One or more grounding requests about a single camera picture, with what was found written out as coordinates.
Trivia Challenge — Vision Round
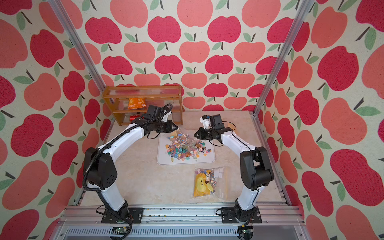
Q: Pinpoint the ziploc bag of small candies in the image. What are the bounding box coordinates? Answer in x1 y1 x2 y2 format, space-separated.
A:
169 129 197 145

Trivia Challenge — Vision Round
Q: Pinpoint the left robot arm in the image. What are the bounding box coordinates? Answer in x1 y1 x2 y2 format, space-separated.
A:
82 104 178 224

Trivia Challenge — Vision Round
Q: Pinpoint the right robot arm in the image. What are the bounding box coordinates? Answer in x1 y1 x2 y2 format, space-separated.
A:
194 115 274 225

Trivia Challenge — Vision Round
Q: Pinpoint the orange snack bag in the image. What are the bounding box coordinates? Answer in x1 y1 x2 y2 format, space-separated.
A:
128 97 147 110

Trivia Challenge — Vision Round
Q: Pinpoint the poured candies pile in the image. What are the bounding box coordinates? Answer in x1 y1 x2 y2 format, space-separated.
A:
165 137 214 163

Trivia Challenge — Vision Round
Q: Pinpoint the ziploc bag of yellow candies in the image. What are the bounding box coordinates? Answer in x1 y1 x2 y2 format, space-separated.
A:
193 167 230 201

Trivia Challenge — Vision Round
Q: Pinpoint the red soda can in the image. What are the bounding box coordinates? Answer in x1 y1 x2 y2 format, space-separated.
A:
129 115 140 121

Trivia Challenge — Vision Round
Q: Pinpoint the white plastic tray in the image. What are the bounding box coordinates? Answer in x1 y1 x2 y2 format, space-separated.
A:
157 129 216 165

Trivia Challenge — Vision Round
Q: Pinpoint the wooden shelf rack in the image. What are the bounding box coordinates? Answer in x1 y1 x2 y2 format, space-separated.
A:
102 85 184 126

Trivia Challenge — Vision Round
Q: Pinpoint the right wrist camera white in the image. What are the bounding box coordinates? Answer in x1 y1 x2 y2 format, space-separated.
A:
200 115 212 130

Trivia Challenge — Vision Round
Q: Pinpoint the left aluminium corner post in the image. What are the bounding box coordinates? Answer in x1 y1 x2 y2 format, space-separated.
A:
48 0 106 93

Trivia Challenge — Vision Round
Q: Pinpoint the aluminium corner post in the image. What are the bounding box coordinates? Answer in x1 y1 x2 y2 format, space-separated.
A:
252 0 315 117
48 0 106 93

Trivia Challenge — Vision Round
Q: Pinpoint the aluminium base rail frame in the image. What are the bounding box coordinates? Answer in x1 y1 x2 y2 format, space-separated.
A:
48 202 310 240

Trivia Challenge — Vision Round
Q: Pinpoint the right aluminium corner post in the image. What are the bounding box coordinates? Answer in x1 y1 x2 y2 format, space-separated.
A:
252 0 315 117

